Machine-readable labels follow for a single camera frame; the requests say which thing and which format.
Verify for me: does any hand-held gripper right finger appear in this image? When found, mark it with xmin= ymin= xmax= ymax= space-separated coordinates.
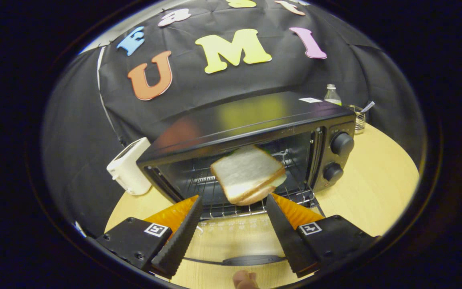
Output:
xmin=265 ymin=193 xmax=378 ymax=278

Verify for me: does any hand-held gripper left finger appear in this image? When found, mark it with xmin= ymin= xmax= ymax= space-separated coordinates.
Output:
xmin=96 ymin=195 xmax=203 ymax=279

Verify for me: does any sliced bread sandwich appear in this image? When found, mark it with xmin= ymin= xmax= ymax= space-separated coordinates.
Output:
xmin=210 ymin=145 xmax=287 ymax=206

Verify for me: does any black toaster oven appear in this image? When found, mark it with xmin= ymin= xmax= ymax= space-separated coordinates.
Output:
xmin=137 ymin=92 xmax=357 ymax=267

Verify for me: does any white toaster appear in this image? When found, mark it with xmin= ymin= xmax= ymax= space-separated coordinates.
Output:
xmin=107 ymin=137 xmax=152 ymax=196

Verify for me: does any clear glass cup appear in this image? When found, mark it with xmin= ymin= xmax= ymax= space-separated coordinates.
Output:
xmin=347 ymin=104 xmax=366 ymax=134

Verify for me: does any clear bottle green label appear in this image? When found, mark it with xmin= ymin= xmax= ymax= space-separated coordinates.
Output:
xmin=324 ymin=84 xmax=342 ymax=106

